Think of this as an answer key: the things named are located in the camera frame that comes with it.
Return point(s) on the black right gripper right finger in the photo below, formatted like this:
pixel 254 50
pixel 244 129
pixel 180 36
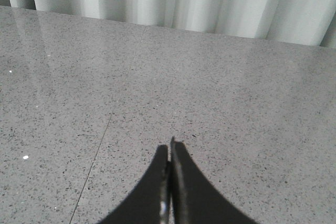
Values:
pixel 195 199

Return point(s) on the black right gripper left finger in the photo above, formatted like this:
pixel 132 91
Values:
pixel 149 200

